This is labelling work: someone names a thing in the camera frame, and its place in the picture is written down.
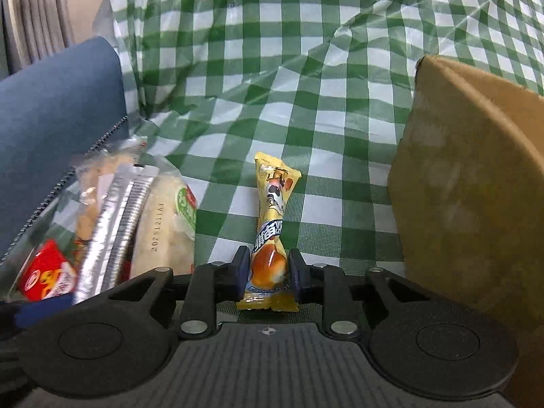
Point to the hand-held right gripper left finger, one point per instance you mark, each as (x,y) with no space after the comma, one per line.
(243,272)

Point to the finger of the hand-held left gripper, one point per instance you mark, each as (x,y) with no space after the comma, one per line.
(29,316)

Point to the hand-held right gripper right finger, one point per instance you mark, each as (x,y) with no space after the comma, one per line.
(293,272)

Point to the yellow snack packet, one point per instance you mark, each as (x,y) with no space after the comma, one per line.
(272,204)

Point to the clear zip bag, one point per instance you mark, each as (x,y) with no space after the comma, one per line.
(51,221)

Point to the brown cardboard box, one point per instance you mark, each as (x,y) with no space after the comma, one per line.
(467,178)

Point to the red cartoon snack packet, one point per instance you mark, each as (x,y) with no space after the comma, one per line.
(44,274)

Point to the green label cracker packet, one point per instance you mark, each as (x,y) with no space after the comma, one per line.
(165,221)

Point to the brown biscuit packet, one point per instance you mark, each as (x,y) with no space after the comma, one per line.
(87,216)

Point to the silver-edged cracker packet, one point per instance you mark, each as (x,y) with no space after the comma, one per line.
(110,225)

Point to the green checkered tablecloth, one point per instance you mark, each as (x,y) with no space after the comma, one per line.
(340,93)

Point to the grey curtain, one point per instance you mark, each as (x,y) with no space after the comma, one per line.
(38,8)

